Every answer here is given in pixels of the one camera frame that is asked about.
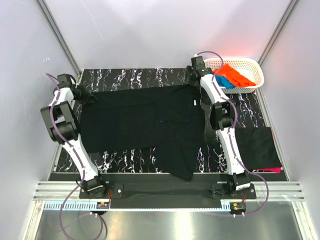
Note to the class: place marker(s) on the folded magenta t shirt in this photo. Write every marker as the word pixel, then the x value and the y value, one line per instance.
pixel 267 170

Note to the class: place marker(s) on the aluminium front rail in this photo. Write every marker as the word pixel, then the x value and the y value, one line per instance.
pixel 279 191

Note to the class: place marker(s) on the left aluminium frame post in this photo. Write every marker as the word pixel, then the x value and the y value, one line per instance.
pixel 48 16

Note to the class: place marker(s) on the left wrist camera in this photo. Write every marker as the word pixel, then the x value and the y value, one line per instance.
pixel 66 80

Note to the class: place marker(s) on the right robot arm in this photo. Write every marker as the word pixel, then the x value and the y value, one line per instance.
pixel 223 119

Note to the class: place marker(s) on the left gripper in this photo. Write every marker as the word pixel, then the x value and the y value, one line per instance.
pixel 88 96

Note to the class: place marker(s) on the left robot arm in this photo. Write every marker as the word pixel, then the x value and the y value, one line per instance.
pixel 64 128

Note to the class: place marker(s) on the folded black t shirt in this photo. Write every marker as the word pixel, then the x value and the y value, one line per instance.
pixel 257 147

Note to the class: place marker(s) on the orange t shirt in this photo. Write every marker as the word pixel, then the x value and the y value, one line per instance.
pixel 234 76

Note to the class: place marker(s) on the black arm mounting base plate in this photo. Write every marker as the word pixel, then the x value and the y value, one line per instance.
pixel 161 191

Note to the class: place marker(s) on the right aluminium frame post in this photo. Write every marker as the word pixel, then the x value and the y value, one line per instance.
pixel 278 30

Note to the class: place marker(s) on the black polo shirt blue logo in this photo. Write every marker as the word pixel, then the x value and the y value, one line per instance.
pixel 168 118

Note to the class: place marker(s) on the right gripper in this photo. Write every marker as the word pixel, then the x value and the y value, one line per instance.
pixel 186 78

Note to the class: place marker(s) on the aluminium frame post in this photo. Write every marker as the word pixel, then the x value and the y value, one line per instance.
pixel 48 16
pixel 278 30

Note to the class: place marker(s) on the blue t shirt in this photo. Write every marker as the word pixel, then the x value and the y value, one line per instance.
pixel 224 82

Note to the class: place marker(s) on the white plastic laundry basket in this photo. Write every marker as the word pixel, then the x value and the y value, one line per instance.
pixel 246 67

